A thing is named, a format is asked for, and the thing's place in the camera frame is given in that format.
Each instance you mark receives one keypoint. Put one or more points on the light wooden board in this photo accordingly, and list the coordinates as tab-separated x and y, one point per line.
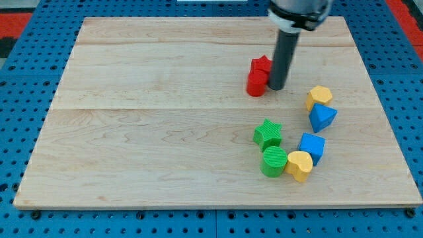
153	114

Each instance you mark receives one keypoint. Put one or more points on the yellow hexagon block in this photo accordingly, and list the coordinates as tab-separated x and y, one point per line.
318	94

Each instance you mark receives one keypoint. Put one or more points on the green star block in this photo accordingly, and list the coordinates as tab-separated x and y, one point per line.
267	134

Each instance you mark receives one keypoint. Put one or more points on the yellow heart block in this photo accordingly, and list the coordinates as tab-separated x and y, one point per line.
299	165

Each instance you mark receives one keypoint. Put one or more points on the blue cube block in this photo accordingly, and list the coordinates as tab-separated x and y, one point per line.
314	145

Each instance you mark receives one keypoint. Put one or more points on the green cylinder block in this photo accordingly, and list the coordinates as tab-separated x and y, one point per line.
273	162

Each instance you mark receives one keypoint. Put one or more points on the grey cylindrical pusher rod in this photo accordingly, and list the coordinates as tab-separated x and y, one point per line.
281	62

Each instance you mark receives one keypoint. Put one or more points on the red cylinder block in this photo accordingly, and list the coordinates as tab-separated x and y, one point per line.
257	83

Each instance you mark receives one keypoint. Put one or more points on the blue triangle block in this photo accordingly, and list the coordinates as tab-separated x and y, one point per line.
321	116

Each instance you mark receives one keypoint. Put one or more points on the red star block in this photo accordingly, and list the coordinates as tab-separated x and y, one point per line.
261	64

